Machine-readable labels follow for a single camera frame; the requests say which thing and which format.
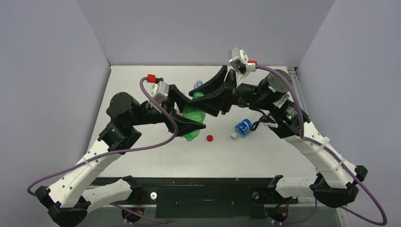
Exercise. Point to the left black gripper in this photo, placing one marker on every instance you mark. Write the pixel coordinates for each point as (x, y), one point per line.
(184, 126)

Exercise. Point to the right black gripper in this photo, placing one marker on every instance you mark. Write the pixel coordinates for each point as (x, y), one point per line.
(230, 95)

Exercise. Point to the green plastic bottle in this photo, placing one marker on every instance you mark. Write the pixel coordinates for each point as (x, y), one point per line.
(195, 115)

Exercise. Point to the clear bluish bottle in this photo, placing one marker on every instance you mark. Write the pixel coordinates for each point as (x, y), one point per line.
(198, 83)

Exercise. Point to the blue label small bottle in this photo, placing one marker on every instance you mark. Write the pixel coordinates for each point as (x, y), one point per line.
(243, 128)

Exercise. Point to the red label clear bottle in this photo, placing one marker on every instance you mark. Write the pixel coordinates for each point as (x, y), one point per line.
(178, 110)

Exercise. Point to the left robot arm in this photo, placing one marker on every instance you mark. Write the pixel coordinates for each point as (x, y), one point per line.
(70, 199)

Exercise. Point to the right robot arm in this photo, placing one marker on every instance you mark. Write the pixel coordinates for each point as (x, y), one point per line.
(336, 182)

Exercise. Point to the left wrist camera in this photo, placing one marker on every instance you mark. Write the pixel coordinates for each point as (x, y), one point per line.
(159, 90)

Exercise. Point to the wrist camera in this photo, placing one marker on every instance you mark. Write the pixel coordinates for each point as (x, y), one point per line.
(239, 61)
(159, 90)

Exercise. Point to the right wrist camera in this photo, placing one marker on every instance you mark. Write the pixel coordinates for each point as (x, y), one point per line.
(239, 61)

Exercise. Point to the aluminium frame rail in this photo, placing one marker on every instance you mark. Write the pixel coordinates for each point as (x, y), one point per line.
(330, 94)

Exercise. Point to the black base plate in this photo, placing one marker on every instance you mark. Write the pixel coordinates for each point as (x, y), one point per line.
(205, 197)

